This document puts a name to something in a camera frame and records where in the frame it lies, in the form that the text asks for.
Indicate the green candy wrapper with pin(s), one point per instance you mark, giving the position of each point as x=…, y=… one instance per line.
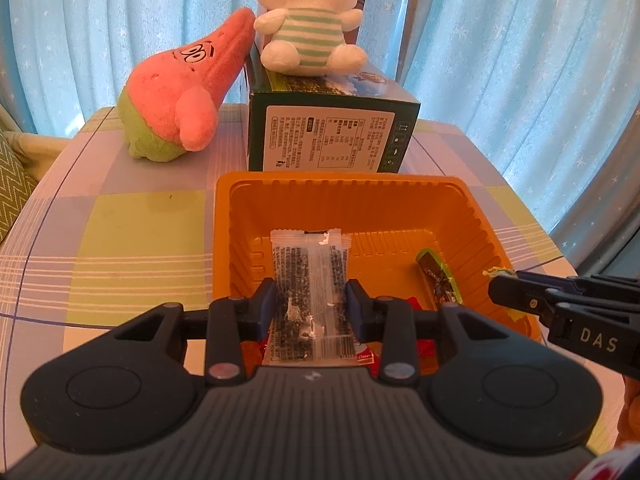
x=440, y=272

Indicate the orange plastic tray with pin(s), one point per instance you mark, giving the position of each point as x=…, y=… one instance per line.
x=380, y=210

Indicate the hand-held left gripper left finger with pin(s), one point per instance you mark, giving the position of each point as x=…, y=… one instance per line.
x=267, y=310

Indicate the person's right hand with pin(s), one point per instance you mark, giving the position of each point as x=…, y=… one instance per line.
x=631, y=410

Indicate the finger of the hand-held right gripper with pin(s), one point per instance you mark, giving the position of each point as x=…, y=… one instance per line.
x=610, y=285
x=520, y=295

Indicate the plaid tablecloth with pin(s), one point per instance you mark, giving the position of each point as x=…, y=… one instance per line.
x=125, y=240

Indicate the pink starfish plush toy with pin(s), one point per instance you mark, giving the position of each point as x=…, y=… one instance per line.
x=170, y=95

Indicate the white bunny plush toy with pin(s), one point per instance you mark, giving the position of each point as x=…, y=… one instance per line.
x=305, y=35

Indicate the red candy packet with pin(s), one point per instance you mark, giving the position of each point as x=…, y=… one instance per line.
x=427, y=347

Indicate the dark green printed box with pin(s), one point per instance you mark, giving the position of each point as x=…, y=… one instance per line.
x=330, y=140

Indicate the clear black-print snack packet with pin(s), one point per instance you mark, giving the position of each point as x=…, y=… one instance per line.
x=310, y=280

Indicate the blue star-print curtain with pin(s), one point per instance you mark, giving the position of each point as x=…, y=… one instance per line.
x=525, y=60
x=125, y=20

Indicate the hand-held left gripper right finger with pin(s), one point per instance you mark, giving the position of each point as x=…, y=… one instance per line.
x=354, y=310

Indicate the green zigzag pillow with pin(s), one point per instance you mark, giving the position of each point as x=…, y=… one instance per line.
x=15, y=185

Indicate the small red white-print snack packet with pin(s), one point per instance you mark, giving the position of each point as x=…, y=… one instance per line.
x=364, y=358

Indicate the red white printed clothing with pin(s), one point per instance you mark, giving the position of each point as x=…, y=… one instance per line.
x=610, y=465

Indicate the light green sofa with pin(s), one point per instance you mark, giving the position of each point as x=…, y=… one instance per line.
x=42, y=147

